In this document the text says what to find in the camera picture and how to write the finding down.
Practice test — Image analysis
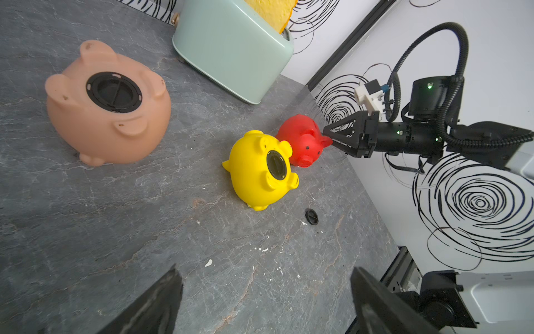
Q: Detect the mint green toaster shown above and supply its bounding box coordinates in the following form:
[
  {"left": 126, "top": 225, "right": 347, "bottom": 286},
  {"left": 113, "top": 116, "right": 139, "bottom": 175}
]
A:
[{"left": 172, "top": 1, "right": 293, "bottom": 104}]

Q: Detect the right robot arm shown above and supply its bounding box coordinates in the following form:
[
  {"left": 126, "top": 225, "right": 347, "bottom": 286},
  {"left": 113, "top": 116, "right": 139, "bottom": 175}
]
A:
[{"left": 323, "top": 22, "right": 533, "bottom": 179}]

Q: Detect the pink piggy bank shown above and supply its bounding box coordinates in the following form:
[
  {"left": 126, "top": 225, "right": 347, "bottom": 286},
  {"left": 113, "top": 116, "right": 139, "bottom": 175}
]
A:
[{"left": 45, "top": 40, "right": 171, "bottom": 166}]

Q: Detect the red piggy bank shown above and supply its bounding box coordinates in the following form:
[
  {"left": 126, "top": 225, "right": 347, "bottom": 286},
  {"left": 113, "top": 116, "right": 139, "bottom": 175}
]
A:
[{"left": 275, "top": 114, "right": 332, "bottom": 168}]

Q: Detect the black plug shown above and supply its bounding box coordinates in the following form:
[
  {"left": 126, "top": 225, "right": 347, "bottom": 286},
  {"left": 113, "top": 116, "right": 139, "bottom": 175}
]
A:
[
  {"left": 305, "top": 208, "right": 319, "bottom": 225},
  {"left": 266, "top": 150, "right": 287, "bottom": 180}
]

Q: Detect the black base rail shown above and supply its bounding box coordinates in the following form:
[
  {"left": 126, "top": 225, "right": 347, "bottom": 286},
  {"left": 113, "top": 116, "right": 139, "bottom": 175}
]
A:
[{"left": 343, "top": 245, "right": 422, "bottom": 334}]

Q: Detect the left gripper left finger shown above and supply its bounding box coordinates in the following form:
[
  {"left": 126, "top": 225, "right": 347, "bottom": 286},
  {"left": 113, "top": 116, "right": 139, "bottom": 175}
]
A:
[{"left": 98, "top": 266, "right": 184, "bottom": 334}]

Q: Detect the yellow piggy bank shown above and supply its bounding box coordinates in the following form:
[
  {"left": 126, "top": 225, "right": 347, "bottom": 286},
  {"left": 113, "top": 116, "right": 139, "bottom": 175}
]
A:
[{"left": 222, "top": 130, "right": 300, "bottom": 212}]

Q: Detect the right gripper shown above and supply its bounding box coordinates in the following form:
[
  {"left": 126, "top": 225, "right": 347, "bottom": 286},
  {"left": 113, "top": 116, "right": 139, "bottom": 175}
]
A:
[{"left": 323, "top": 111, "right": 444, "bottom": 164}]

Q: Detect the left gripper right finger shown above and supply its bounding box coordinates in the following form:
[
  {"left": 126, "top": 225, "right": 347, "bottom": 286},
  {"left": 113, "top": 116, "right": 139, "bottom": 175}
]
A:
[{"left": 350, "top": 267, "right": 439, "bottom": 333}]

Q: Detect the front toast slice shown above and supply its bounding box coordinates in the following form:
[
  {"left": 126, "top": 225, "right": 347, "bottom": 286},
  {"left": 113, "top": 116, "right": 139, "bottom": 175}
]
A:
[{"left": 246, "top": 0, "right": 298, "bottom": 33}]

